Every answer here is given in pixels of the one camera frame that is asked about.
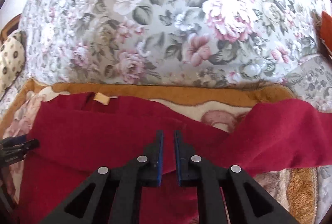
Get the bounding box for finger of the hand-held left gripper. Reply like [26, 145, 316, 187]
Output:
[0, 135, 28, 148]
[10, 139, 40, 155]

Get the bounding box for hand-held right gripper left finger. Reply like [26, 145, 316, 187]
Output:
[39, 130, 165, 224]

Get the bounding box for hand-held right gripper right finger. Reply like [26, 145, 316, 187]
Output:
[174, 130, 299, 224]

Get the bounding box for dark red knitted garment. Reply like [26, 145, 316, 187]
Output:
[17, 92, 330, 224]

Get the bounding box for plush blanket with orange border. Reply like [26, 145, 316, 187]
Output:
[0, 78, 320, 224]

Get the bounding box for cream pillow with brown dots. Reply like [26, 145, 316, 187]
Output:
[0, 30, 26, 100]

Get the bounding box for floral quilted bedspread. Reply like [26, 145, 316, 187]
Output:
[0, 0, 332, 214]

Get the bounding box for orange brown object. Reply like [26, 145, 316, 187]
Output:
[312, 10, 332, 58]

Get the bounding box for wooden chair frame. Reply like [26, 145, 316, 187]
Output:
[0, 14, 23, 40]

